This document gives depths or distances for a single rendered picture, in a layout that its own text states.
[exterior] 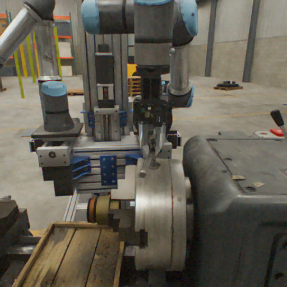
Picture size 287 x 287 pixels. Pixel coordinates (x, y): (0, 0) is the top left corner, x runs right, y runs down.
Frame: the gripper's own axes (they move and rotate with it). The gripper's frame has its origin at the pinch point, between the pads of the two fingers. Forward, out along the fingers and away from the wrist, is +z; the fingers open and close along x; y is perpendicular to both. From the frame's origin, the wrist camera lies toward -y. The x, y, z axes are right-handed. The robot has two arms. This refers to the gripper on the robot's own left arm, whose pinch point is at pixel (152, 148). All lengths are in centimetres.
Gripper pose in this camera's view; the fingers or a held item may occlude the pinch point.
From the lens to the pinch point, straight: 61.8
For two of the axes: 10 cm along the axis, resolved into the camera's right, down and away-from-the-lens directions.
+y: -1.2, 4.2, -9.0
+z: 0.0, 9.1, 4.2
